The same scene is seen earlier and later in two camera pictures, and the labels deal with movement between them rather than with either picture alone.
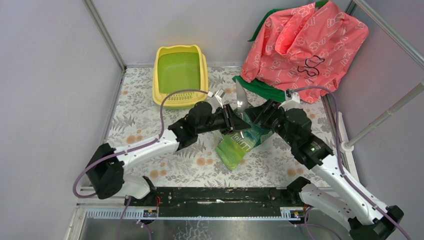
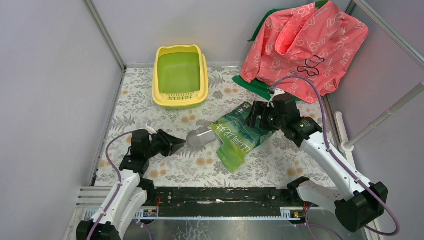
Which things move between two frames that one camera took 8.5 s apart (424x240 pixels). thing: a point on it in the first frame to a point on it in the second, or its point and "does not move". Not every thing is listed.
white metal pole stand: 347,146 does not move
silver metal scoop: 242,99 to 199,138
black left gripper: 227,117 to 162,142
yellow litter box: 177,67 does not move
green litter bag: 231,147 does not move
